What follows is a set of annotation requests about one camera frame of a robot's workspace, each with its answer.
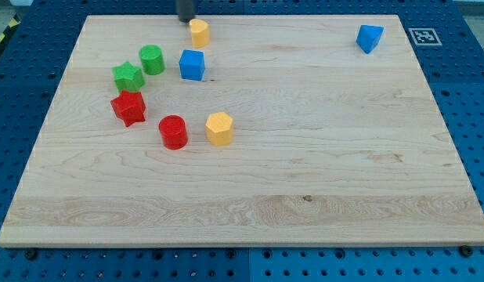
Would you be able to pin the yellow hexagon block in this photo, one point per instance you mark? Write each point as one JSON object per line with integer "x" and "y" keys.
{"x": 219, "y": 128}

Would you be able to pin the red star block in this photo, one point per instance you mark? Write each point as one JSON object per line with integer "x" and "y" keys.
{"x": 129, "y": 107}

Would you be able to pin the blue cube block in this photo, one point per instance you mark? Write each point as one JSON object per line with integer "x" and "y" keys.
{"x": 191, "y": 65}

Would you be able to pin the blue triangle block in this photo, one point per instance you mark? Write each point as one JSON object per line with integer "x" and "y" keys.
{"x": 368, "y": 37}

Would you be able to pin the green star block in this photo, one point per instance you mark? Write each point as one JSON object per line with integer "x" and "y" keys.
{"x": 128, "y": 77}

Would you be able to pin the yellow heart block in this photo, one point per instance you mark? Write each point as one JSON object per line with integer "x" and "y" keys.
{"x": 200, "y": 33}

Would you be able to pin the white fiducial marker tag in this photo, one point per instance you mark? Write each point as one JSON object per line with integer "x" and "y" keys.
{"x": 424, "y": 36}

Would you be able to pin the red cylinder block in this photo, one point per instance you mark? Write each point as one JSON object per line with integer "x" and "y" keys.
{"x": 173, "y": 132}

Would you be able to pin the wooden board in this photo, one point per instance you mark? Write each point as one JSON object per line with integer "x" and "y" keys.
{"x": 332, "y": 147}

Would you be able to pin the green cylinder block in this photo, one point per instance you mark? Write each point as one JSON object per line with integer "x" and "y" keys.
{"x": 152, "y": 59}

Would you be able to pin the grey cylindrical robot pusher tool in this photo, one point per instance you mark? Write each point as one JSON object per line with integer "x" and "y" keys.
{"x": 186, "y": 10}

